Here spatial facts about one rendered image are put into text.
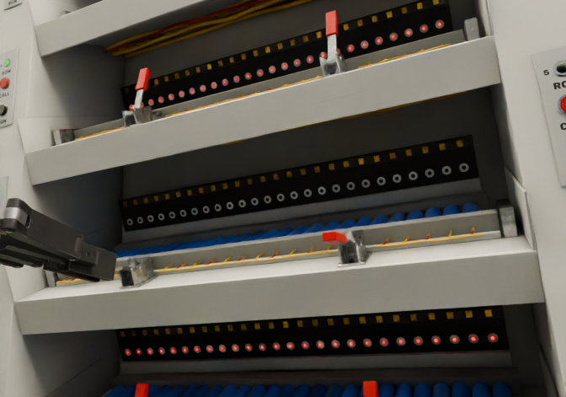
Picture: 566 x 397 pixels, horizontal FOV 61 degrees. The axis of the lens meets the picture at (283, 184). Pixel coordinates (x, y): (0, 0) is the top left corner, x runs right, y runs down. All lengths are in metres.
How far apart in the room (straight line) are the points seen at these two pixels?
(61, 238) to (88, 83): 0.46
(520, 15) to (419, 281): 0.26
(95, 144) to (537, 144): 0.51
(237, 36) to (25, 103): 0.35
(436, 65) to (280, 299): 0.28
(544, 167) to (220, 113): 0.34
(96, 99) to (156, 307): 0.44
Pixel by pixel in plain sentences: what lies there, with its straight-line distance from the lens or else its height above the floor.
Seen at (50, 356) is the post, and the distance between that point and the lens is 0.76.
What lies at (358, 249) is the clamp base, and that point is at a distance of 0.47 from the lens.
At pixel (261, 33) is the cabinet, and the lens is 0.84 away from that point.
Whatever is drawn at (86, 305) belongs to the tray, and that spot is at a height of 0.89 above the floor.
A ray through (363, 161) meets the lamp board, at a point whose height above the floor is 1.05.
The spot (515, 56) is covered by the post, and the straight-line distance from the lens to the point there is 0.50.
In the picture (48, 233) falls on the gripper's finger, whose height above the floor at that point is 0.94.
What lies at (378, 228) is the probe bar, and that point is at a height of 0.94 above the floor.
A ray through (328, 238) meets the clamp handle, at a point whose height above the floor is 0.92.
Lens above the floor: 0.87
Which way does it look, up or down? 15 degrees up
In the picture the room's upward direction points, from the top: 4 degrees counter-clockwise
